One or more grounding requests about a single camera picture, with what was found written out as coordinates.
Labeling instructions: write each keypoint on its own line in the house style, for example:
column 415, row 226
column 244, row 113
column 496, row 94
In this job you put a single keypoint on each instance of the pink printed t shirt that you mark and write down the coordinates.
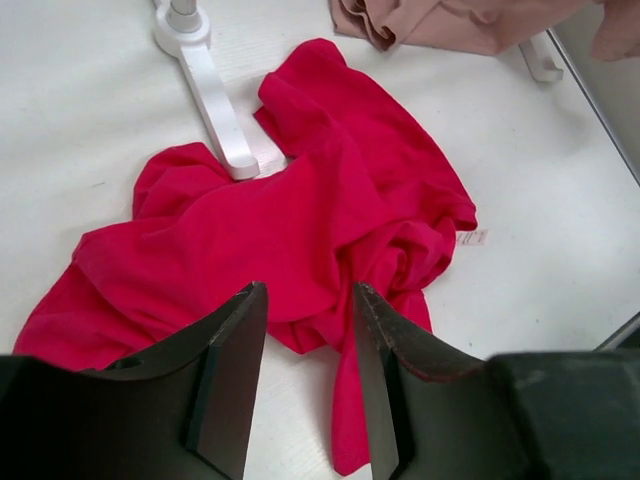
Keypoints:
column 485, row 27

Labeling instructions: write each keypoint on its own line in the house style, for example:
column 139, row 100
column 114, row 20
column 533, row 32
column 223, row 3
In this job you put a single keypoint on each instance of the red t shirt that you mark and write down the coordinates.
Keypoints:
column 368, row 196

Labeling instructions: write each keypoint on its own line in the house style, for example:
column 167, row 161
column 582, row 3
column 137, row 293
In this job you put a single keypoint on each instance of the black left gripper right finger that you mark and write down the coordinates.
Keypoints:
column 435, row 412

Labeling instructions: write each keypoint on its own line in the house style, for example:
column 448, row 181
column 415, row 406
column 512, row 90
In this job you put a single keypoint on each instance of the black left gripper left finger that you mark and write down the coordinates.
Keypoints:
column 179, row 409

